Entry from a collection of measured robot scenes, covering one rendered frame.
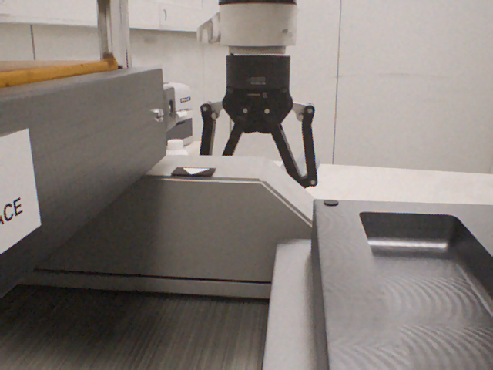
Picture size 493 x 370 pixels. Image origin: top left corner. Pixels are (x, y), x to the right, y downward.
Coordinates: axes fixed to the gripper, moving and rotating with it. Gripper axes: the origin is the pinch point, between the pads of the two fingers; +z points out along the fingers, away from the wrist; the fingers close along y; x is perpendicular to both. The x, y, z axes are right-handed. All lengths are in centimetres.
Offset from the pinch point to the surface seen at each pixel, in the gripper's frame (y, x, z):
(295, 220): 5.3, -33.4, -12.9
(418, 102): 65, 199, 9
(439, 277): 11.0, -39.3, -13.1
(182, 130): -26, 63, 1
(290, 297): 5.3, -39.7, -12.1
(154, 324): -1.5, -36.4, -8.0
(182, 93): -26, 65, -8
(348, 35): 27, 204, -25
